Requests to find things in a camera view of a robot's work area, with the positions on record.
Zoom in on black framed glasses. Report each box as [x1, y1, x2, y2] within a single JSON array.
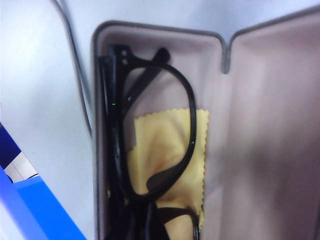
[[95, 43, 204, 240]]

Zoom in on grey felt glasses case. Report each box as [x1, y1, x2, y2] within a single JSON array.
[[90, 4, 320, 240]]

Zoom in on yellow lens cleaning cloth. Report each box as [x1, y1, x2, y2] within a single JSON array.
[[106, 108, 211, 240]]

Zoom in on long white cable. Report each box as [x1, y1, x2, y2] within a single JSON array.
[[49, 0, 94, 137]]

